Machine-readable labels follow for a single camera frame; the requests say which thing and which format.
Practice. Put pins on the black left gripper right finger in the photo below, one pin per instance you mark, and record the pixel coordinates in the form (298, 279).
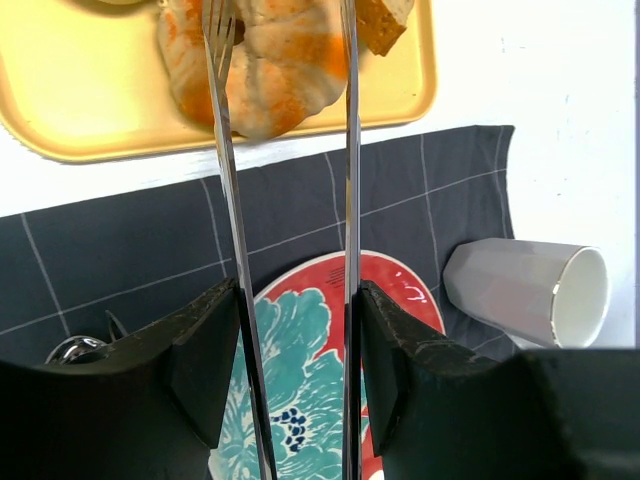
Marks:
(438, 410)

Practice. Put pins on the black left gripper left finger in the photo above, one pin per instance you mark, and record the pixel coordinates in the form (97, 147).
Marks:
(148, 406)

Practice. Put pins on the orange striped round bread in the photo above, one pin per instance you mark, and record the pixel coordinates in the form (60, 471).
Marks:
(289, 65)

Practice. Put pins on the metal serving tongs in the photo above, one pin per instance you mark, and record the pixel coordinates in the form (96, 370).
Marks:
(218, 26)

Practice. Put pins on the front bread slice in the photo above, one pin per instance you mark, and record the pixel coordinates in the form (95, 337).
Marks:
(380, 23)

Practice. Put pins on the dark checked placemat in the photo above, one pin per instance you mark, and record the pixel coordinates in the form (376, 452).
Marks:
(142, 255)

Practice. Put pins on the white mug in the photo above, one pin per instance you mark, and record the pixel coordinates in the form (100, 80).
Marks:
(548, 294)

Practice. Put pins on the red and teal plate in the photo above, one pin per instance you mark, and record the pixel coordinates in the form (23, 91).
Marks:
(300, 321)

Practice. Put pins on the pink-handled spoon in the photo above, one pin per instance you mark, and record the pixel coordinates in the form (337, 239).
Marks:
(77, 349)

